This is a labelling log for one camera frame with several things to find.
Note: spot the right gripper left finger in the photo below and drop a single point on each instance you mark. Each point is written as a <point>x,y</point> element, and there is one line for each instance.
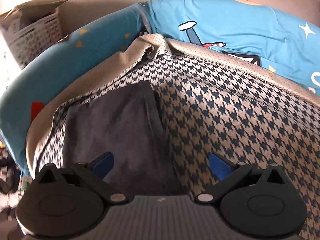
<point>92,175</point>

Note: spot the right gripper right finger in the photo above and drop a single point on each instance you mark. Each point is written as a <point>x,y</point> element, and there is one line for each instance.
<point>230,176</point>

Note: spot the black garment red print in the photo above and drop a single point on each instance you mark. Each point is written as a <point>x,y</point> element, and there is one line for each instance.
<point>125,122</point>

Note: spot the houndstooth mattress cover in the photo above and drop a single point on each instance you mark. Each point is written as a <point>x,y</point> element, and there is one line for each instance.
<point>212,102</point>

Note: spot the black plush slipper lower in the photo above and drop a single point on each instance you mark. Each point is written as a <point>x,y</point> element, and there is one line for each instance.
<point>10,174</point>

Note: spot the blue cartoon print bedsheet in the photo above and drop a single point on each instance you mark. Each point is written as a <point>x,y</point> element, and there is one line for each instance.
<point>279,43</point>

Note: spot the white laundry basket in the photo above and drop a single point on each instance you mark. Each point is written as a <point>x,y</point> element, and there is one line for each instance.
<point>30,28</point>

